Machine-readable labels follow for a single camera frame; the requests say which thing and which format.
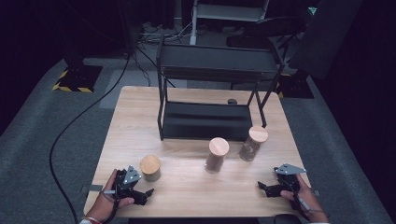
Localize bundle of floor cables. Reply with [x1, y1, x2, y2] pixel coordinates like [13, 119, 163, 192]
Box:
[136, 21, 195, 45]

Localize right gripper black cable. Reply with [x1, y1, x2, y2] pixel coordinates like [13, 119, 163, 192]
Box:
[286, 179, 325, 220]

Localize thick black floor cable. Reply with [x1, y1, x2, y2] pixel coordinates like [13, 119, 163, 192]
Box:
[49, 46, 134, 224]

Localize person's left hand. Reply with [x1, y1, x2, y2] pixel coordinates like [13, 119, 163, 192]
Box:
[85, 168, 136, 223]

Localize tall jar greyish contents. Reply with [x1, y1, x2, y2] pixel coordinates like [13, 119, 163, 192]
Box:
[238, 125, 270, 162]

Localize thin black floor cable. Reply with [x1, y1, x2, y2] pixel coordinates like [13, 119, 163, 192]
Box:
[132, 46, 154, 88]

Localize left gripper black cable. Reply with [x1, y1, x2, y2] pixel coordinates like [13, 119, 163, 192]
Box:
[102, 174, 123, 224]

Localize tall jar reddish contents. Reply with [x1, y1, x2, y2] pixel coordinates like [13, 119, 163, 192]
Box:
[205, 136, 231, 174]

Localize short glass jar wooden lid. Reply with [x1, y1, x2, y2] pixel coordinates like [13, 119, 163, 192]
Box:
[139, 154, 163, 183]

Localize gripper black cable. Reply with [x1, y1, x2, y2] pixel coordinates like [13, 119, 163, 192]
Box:
[102, 174, 123, 224]
[286, 179, 325, 220]

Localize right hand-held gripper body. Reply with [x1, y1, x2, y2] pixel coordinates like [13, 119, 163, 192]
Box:
[273, 162, 308, 196]

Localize black chair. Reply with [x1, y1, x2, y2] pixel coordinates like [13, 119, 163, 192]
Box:
[225, 14, 309, 52]

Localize yellow-black striped base plate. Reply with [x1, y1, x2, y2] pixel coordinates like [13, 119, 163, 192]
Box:
[275, 72, 315, 100]
[51, 64, 104, 93]

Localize large dark panel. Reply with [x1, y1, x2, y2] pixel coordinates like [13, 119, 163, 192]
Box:
[288, 0, 365, 80]

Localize person's right hand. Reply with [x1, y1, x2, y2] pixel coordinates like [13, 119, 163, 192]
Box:
[280, 174, 330, 224]

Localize white metal stand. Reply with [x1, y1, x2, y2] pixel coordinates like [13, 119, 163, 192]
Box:
[189, 0, 271, 47]

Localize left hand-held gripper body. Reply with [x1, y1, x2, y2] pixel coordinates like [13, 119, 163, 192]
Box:
[113, 164, 149, 201]

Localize black two-tier metal rack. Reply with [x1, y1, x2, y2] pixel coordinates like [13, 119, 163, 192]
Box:
[156, 35, 286, 142]

